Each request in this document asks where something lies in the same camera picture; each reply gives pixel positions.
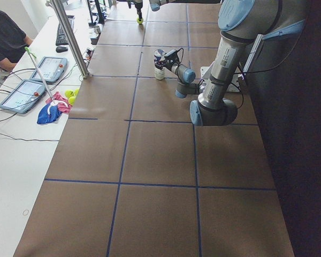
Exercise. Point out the teach pendant tablet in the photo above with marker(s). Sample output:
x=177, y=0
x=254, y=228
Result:
x=23, y=97
x=52, y=68

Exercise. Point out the black keyboard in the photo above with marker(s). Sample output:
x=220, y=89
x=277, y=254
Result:
x=61, y=39

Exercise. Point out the near teach pendant tablet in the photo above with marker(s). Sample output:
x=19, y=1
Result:
x=23, y=97

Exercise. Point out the small metal cup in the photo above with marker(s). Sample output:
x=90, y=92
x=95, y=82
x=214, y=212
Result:
x=97, y=29

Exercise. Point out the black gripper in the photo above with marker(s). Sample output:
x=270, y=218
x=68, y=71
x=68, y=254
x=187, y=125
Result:
x=168, y=65
x=138, y=7

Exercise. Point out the far teach pendant tablet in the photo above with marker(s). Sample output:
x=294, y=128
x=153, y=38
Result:
x=52, y=68

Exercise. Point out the seated person in black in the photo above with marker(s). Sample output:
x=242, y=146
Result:
x=13, y=41

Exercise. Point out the blue cloth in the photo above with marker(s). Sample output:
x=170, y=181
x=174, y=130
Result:
x=48, y=114

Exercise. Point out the spare yellow tennis ball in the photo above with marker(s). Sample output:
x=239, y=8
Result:
x=69, y=93

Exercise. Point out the pink cloth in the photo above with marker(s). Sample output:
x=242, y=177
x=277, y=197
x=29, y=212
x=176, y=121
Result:
x=61, y=103

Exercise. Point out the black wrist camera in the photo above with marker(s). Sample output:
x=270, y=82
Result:
x=171, y=55

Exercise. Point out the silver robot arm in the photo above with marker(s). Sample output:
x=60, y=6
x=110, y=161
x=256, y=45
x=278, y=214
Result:
x=239, y=22

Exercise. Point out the white grabber stick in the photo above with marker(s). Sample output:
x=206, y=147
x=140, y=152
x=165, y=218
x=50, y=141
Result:
x=32, y=57

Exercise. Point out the black computer mouse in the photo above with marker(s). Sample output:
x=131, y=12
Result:
x=60, y=49

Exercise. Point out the aluminium frame post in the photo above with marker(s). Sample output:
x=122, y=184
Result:
x=63, y=20

